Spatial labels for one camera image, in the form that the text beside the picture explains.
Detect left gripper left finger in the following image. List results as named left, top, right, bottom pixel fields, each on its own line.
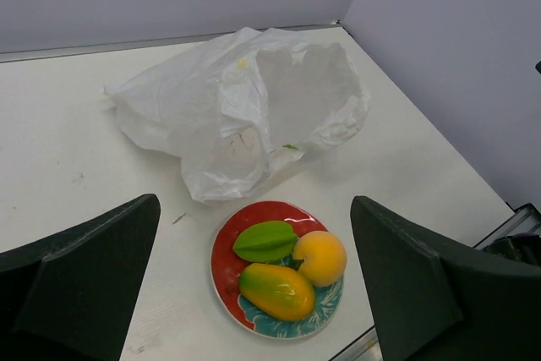
left=1, top=194, right=161, bottom=360

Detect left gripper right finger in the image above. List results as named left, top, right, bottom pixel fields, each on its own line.
left=350, top=196, right=540, bottom=360

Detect yellow fake fruit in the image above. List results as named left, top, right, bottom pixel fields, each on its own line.
left=292, top=231, right=347, bottom=287

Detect yellow green fake mango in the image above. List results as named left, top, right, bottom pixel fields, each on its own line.
left=238, top=263, right=316, bottom=321

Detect green fake fruit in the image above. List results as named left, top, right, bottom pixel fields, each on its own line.
left=232, top=221, right=298, bottom=263

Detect white plastic bag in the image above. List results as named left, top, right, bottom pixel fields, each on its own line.
left=106, top=28, right=369, bottom=204

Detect red plate blue flower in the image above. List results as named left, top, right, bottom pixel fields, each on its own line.
left=210, top=201, right=343, bottom=339

